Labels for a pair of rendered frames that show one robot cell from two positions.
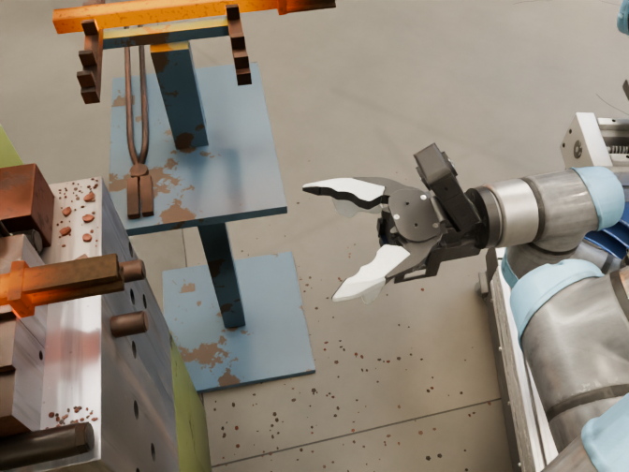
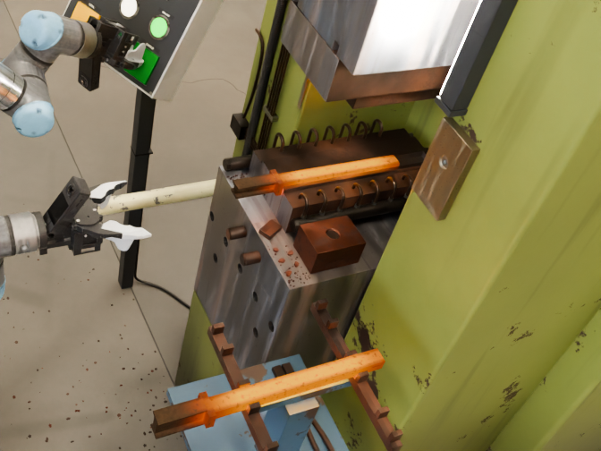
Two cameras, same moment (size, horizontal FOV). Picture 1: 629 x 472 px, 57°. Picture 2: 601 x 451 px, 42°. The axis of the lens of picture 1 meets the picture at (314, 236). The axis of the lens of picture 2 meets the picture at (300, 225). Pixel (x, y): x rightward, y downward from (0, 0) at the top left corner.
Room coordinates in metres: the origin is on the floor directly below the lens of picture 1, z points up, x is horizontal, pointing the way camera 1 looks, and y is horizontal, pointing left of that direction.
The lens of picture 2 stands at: (1.45, -0.21, 2.10)
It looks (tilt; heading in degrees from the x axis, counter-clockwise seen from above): 44 degrees down; 153
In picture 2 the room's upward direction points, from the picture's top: 18 degrees clockwise
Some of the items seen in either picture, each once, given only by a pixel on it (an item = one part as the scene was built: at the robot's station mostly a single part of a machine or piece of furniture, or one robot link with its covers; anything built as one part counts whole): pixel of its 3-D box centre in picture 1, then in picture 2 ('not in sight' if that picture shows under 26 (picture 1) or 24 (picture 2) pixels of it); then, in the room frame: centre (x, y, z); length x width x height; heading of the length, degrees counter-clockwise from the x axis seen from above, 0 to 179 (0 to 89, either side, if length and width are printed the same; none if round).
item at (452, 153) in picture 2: not in sight; (444, 169); (0.55, 0.49, 1.27); 0.09 x 0.02 x 0.17; 12
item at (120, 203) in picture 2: not in sight; (162, 196); (-0.04, 0.13, 0.62); 0.44 x 0.05 x 0.05; 102
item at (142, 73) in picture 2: not in sight; (142, 63); (-0.10, 0.06, 1.00); 0.07 x 0.05 x 0.07; 37
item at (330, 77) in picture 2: not in sight; (398, 41); (0.23, 0.50, 1.32); 0.42 x 0.20 x 0.10; 102
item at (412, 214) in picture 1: (433, 229); (68, 227); (0.39, -0.14, 0.97); 0.12 x 0.08 x 0.09; 102
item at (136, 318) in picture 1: (129, 324); (236, 233); (0.33, 0.22, 0.87); 0.04 x 0.03 x 0.03; 102
